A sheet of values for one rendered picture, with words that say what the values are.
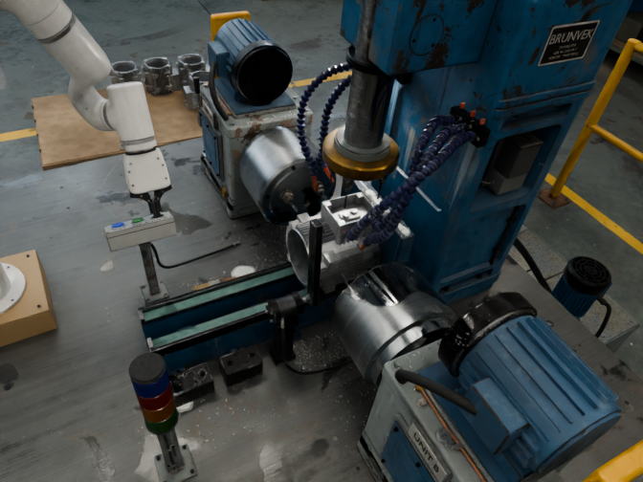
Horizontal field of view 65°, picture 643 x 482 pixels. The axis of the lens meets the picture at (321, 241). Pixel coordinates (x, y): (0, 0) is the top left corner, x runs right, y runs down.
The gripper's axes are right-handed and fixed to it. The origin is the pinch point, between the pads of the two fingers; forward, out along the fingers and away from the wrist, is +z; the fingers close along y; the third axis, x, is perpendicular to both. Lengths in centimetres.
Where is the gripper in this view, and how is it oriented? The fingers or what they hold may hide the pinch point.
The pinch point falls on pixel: (155, 208)
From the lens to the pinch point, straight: 140.2
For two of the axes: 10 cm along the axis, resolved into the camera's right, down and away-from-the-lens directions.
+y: 8.9, -2.6, 3.8
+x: -4.5, -2.9, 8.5
